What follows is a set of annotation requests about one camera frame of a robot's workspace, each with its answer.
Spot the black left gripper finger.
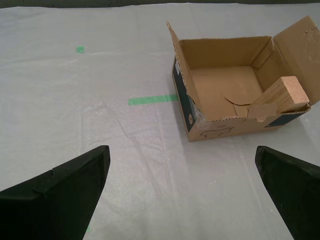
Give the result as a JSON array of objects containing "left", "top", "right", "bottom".
[
  {"left": 0, "top": 145, "right": 111, "bottom": 240},
  {"left": 255, "top": 146, "right": 320, "bottom": 240}
]

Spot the light wooden block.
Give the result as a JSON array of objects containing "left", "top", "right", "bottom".
[{"left": 251, "top": 76, "right": 310, "bottom": 116}]

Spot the brown cardboard box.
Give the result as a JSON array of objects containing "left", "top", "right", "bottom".
[{"left": 166, "top": 15, "right": 320, "bottom": 143}]

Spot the white plastic table sheet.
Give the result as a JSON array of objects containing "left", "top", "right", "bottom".
[{"left": 0, "top": 1, "right": 320, "bottom": 240}]

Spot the long green tape strip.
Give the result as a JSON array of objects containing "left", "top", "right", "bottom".
[{"left": 127, "top": 94, "right": 179, "bottom": 107}]

